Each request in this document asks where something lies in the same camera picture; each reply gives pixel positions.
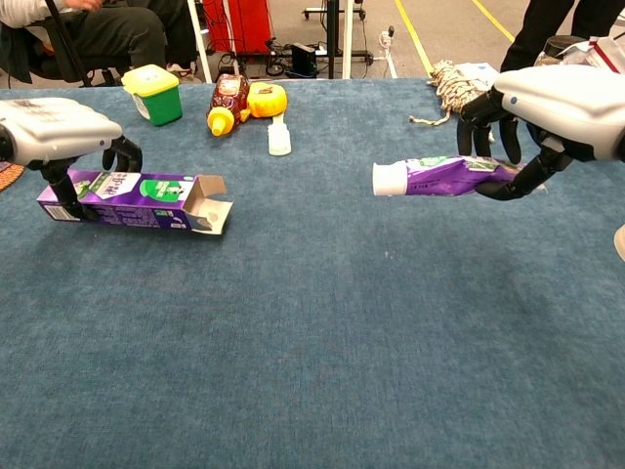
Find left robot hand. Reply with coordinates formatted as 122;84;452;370
0;97;144;222

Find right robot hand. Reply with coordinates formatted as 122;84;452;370
456;64;625;202

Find purple toothpaste box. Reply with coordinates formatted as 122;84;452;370
36;169;234;236

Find purple toothpaste tube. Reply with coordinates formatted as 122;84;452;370
371;155;548;197

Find white small tube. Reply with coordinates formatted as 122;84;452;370
267;114;293;157

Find glass seed jar black lid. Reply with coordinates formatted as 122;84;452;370
534;35;577;67

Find clear plastic bag red stripe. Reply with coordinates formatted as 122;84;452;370
561;36;625;75

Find orange woven coaster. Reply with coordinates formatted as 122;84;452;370
0;163;25;193

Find standing person black trousers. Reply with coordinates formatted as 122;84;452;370
500;0;625;73

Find white cardboard box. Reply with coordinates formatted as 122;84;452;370
458;62;502;83

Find green container yellow lid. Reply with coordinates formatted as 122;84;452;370
120;64;184;127

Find seated person dark trousers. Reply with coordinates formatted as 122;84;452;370
0;0;196;87

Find red sauce bottle yellow cap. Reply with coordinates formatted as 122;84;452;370
206;72;251;138

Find yellow round jar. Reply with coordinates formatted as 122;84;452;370
239;81;288;123

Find red cabinet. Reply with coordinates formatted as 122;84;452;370
202;0;274;55

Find white upright pole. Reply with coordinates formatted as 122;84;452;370
341;0;355;80

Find black rolling stand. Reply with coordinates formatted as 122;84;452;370
302;0;375;79

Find black power box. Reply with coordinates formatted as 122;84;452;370
291;42;318;77

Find blue table cloth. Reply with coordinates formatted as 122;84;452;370
0;75;625;469

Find beige rope bundle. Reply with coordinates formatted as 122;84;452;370
408;59;495;127

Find white slanted frame leg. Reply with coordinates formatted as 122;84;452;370
185;0;214;84

